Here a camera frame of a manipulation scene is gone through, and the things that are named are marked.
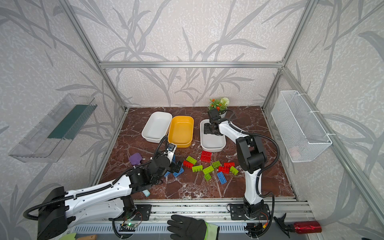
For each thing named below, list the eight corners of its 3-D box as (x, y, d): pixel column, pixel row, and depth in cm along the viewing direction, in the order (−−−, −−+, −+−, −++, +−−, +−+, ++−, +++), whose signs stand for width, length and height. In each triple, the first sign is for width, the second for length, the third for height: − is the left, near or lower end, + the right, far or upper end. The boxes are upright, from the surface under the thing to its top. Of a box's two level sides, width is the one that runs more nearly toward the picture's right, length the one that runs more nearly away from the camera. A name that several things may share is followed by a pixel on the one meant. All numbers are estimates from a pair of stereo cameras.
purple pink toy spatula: (129, 164, 93) (127, 163, 91) (132, 154, 97) (131, 152, 95) (139, 164, 93) (138, 163, 91) (142, 154, 97) (141, 152, 95)
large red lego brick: (199, 161, 94) (199, 159, 92) (201, 152, 97) (201, 150, 95) (210, 163, 93) (210, 161, 91) (212, 154, 97) (212, 152, 95)
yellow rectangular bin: (168, 148, 99) (166, 143, 95) (172, 120, 115) (171, 115, 110) (192, 148, 99) (192, 143, 95) (194, 120, 115) (193, 115, 110)
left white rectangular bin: (142, 145, 101) (139, 140, 96) (150, 116, 118) (148, 111, 113) (168, 145, 101) (166, 140, 96) (173, 116, 118) (171, 111, 113)
